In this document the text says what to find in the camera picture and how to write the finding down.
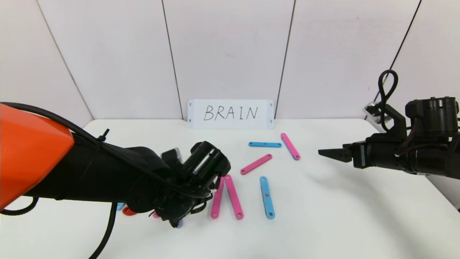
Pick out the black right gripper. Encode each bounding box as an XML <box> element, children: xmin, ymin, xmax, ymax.
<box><xmin>318</xmin><ymin>140</ymin><xmax>415</xmax><ymax>171</ymax></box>

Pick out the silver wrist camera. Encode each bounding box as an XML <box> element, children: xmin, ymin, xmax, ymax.
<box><xmin>161</xmin><ymin>147</ymin><xmax>182</xmax><ymax>162</ymax></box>
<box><xmin>362</xmin><ymin>102</ymin><xmax>393</xmax><ymax>123</ymax></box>

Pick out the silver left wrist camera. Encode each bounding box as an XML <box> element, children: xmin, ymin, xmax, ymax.
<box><xmin>161</xmin><ymin>147</ymin><xmax>182</xmax><ymax>162</ymax></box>

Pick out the thin black hanging cable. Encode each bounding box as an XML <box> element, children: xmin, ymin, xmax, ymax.
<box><xmin>88</xmin><ymin>202</ymin><xmax>118</xmax><ymax>259</ymax></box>

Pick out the thick black looped cable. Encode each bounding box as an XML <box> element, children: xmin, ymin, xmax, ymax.
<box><xmin>0</xmin><ymin>196</ymin><xmax>39</xmax><ymax>216</ymax></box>

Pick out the white sign reading BRAIN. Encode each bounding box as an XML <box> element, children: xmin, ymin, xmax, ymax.
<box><xmin>188</xmin><ymin>99</ymin><xmax>275</xmax><ymax>130</ymax></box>

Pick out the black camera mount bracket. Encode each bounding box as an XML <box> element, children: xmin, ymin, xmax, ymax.
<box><xmin>383</xmin><ymin>104</ymin><xmax>409</xmax><ymax>136</ymax></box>

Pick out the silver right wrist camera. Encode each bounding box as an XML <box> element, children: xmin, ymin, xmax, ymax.
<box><xmin>362</xmin><ymin>102</ymin><xmax>393</xmax><ymax>123</ymax></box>

